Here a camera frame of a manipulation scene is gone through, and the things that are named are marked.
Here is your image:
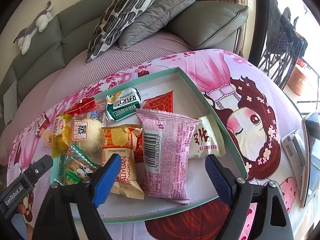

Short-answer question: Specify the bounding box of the red flower print snack packet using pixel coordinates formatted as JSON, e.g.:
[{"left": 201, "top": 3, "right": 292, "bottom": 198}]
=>
[{"left": 65, "top": 98, "right": 97, "bottom": 117}]

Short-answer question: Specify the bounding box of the yellow snack packet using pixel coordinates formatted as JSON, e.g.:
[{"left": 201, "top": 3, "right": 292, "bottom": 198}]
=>
[{"left": 52, "top": 113, "right": 74, "bottom": 158}]

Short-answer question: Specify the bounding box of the orange plant pot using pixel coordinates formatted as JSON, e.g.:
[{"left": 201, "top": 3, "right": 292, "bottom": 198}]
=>
[{"left": 287, "top": 59, "right": 311, "bottom": 95}]

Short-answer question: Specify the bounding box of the orange cake roll packet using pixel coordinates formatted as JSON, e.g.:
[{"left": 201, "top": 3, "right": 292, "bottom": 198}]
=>
[{"left": 101, "top": 124, "right": 146, "bottom": 200}]

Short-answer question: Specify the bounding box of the grey pillow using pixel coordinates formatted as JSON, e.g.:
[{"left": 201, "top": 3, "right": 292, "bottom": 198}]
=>
[{"left": 119, "top": 0, "right": 204, "bottom": 50}]

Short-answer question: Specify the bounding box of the dark clothes drying rack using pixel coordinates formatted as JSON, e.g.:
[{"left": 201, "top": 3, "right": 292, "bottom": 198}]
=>
[{"left": 259, "top": 0, "right": 313, "bottom": 90}]

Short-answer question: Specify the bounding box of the clear steamed bun packet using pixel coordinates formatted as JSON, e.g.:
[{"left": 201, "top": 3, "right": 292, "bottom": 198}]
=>
[{"left": 71, "top": 110, "right": 107, "bottom": 157}]

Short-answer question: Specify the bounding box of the light grey cushion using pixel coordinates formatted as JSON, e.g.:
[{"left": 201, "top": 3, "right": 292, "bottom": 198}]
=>
[{"left": 2, "top": 79, "right": 18, "bottom": 128}]

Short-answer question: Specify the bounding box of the small jelly cup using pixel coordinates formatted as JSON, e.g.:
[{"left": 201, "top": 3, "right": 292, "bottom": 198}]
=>
[{"left": 42, "top": 132, "right": 57, "bottom": 147}]

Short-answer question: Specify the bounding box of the grey white plush toy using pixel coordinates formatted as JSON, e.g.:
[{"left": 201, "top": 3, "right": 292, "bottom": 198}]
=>
[{"left": 14, "top": 1, "right": 54, "bottom": 55}]

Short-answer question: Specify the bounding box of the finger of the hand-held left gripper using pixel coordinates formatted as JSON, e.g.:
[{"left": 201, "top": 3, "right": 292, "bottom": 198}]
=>
[{"left": 24, "top": 154, "right": 54, "bottom": 182}]

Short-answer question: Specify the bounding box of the printed cartoon blanket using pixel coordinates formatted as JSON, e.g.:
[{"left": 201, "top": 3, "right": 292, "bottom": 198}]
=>
[{"left": 0, "top": 49, "right": 320, "bottom": 240}]

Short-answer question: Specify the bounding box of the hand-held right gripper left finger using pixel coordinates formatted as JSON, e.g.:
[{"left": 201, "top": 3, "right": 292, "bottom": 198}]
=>
[{"left": 32, "top": 153, "right": 122, "bottom": 240}]

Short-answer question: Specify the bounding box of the green white snack packet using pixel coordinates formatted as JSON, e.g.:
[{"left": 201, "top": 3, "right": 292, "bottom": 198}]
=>
[{"left": 105, "top": 87, "right": 143, "bottom": 122}]

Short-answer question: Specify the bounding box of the pink snack packet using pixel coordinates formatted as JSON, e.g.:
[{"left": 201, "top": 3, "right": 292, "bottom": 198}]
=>
[{"left": 136, "top": 109, "right": 203, "bottom": 205}]

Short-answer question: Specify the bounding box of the green cookie packet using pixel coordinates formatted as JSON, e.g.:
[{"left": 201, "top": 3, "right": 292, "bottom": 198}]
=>
[{"left": 57, "top": 144, "right": 101, "bottom": 186}]

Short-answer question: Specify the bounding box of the phone in white case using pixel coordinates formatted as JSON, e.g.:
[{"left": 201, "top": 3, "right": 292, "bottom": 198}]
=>
[{"left": 301, "top": 111, "right": 320, "bottom": 208}]

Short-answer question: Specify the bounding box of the dark door frame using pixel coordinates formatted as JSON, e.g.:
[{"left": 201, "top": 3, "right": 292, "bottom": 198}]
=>
[{"left": 247, "top": 0, "right": 270, "bottom": 67}]

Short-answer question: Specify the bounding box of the small brown red packet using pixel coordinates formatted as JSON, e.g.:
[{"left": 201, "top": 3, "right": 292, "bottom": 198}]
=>
[{"left": 34, "top": 114, "right": 49, "bottom": 137}]

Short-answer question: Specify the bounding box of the black white patterned pillow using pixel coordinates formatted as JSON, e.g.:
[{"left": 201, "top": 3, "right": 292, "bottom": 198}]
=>
[{"left": 86, "top": 0, "right": 157, "bottom": 64}]

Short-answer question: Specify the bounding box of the teal cardboard box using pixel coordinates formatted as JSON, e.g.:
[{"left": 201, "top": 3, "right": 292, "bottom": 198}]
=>
[{"left": 51, "top": 67, "right": 249, "bottom": 224}]

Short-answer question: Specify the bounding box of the grey green sofa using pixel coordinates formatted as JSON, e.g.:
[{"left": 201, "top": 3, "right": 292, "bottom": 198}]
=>
[{"left": 0, "top": 1, "right": 249, "bottom": 130}]

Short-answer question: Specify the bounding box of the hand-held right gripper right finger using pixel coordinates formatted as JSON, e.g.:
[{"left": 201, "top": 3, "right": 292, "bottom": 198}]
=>
[{"left": 204, "top": 154, "right": 295, "bottom": 240}]

